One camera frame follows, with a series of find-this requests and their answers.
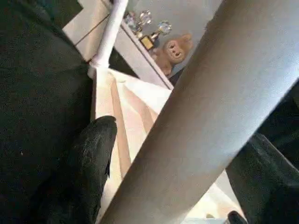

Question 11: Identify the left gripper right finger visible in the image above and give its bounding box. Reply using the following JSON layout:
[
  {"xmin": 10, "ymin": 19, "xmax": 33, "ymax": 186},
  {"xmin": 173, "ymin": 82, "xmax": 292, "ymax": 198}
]
[{"xmin": 224, "ymin": 133, "xmax": 299, "ymax": 224}]

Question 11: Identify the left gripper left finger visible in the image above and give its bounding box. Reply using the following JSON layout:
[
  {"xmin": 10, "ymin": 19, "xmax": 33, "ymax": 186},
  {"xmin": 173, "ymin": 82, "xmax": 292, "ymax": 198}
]
[{"xmin": 29, "ymin": 115, "xmax": 118, "ymax": 224}]

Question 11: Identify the white plastic table top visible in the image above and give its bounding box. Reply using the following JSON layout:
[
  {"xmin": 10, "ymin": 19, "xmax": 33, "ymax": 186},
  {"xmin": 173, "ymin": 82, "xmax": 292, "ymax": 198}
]
[{"xmin": 87, "ymin": 65, "xmax": 238, "ymax": 221}]

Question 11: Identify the black plastic mat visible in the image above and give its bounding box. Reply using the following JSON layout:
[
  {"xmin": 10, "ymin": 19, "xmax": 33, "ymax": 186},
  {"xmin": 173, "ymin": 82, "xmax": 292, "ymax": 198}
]
[{"xmin": 0, "ymin": 0, "xmax": 299, "ymax": 224}]

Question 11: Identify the white cabinet with glass doors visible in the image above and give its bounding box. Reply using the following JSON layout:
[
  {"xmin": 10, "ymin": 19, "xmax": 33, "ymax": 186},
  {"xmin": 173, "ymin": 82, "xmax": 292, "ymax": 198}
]
[{"xmin": 62, "ymin": 0, "xmax": 175, "ymax": 91}]

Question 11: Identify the clear glass award plaque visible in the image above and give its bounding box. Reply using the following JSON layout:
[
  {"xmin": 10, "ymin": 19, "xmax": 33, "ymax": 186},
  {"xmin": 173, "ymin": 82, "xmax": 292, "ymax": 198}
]
[{"xmin": 123, "ymin": 10, "xmax": 139, "ymax": 32}]

